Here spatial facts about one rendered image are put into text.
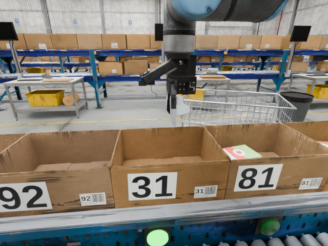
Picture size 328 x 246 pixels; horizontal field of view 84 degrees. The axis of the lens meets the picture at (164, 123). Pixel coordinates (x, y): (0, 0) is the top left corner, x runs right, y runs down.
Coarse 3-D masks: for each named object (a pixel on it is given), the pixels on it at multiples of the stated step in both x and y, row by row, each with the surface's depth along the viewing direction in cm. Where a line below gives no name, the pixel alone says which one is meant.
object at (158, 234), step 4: (152, 232) 59; (156, 232) 58; (160, 232) 59; (164, 232) 59; (148, 236) 59; (152, 236) 59; (156, 236) 59; (160, 236) 59; (164, 236) 59; (148, 240) 59; (152, 240) 59; (156, 240) 59; (160, 240) 59; (164, 240) 60; (152, 244) 60; (156, 244) 60; (160, 244) 60
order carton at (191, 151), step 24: (120, 144) 79; (144, 144) 87; (168, 144) 88; (192, 144) 90; (216, 144) 71; (120, 168) 57; (144, 168) 58; (168, 168) 59; (192, 168) 60; (216, 168) 61; (120, 192) 60; (192, 192) 63
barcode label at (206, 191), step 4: (196, 188) 63; (200, 188) 63; (204, 188) 63; (208, 188) 63; (212, 188) 64; (216, 188) 64; (196, 192) 63; (200, 192) 64; (204, 192) 64; (208, 192) 64; (212, 192) 64; (216, 192) 64; (196, 196) 64; (200, 196) 64; (204, 196) 64; (208, 196) 65; (212, 196) 65
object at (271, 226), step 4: (268, 220) 63; (272, 220) 63; (276, 220) 63; (264, 224) 63; (268, 224) 62; (272, 224) 62; (276, 224) 63; (260, 228) 63; (264, 228) 63; (268, 228) 63; (272, 228) 63; (276, 228) 63; (264, 232) 63; (268, 232) 64; (272, 232) 64
